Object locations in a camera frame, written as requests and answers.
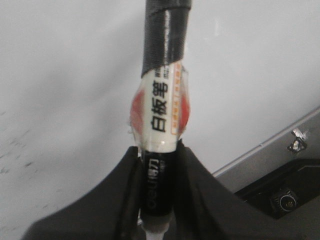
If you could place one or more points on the taped whiteboard marker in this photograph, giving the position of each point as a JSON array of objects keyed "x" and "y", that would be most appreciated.
[{"x": 160, "y": 109}]

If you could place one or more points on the black camera device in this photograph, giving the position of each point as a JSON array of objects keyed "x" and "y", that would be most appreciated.
[{"x": 285, "y": 189}]

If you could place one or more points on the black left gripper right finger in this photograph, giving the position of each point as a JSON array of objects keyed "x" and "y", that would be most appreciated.
[{"x": 205, "y": 210}]

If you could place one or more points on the white whiteboard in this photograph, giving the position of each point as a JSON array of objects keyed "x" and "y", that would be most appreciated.
[{"x": 69, "y": 70}]

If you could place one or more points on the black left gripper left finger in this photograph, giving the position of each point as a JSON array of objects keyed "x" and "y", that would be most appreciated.
[{"x": 107, "y": 212}]

